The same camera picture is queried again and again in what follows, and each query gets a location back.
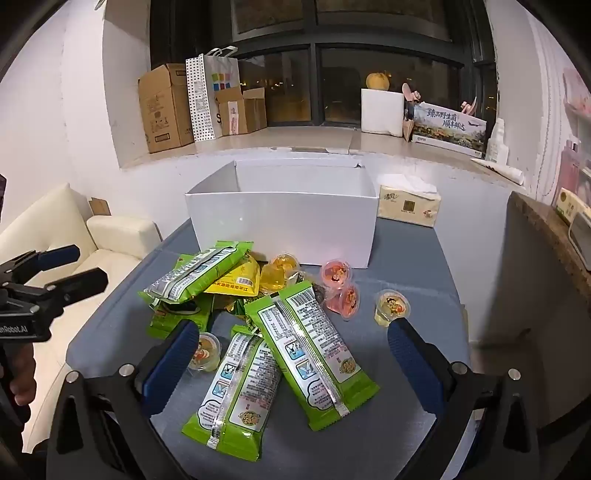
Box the green packet with dark picture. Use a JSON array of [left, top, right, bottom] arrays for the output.
[[147, 253, 217, 341]]

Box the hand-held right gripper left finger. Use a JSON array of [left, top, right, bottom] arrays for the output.
[[46, 319, 200, 480]]

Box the black framed window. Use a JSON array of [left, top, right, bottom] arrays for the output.
[[150, 0, 498, 129]]

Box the white plastic bottle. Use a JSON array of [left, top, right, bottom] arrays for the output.
[[488, 118, 509, 165]]

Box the yellow snack packet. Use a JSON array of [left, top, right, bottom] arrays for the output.
[[203, 253, 262, 296]]

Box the cream sofa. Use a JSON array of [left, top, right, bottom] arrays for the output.
[[0, 183, 163, 416]]

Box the white dotted paper bag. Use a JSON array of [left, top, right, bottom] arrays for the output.
[[185, 47, 240, 143]]

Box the white cardboard box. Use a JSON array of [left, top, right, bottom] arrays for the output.
[[185, 160, 377, 269]]

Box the yellow-green small box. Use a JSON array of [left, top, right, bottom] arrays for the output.
[[553, 186, 588, 228]]

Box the brown stone counter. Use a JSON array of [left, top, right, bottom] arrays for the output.
[[505, 191, 591, 430]]

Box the pink plastic shelf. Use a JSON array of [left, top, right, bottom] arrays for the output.
[[551, 66, 591, 209]]

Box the white appliance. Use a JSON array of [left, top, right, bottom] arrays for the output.
[[566, 214, 591, 272]]

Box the person's left hand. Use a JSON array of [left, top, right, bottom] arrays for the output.
[[7, 340, 38, 408]]

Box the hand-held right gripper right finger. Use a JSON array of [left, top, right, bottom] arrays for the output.
[[387, 318, 541, 480]]

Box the printed landscape gift box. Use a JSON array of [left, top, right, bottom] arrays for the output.
[[410, 102, 489, 158]]

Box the green snack packet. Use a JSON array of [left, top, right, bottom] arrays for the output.
[[142, 240, 256, 304], [244, 281, 380, 433], [181, 324, 283, 463]]

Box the small open cardboard box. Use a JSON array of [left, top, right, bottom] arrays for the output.
[[215, 87, 268, 137]]

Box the white foam box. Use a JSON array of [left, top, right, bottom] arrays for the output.
[[361, 88, 405, 138]]

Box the beige tissue pack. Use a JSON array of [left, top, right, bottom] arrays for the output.
[[377, 174, 443, 229]]

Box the pink jelly cup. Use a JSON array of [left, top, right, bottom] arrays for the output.
[[321, 259, 354, 289], [324, 283, 362, 320]]

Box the large brown cardboard box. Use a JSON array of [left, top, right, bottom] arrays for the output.
[[138, 63, 195, 154]]

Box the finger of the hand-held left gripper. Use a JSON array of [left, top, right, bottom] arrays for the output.
[[0, 246, 81, 285], [45, 268, 110, 315]]

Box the white rolled paper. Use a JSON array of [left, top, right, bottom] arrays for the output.
[[470, 158, 526, 184]]

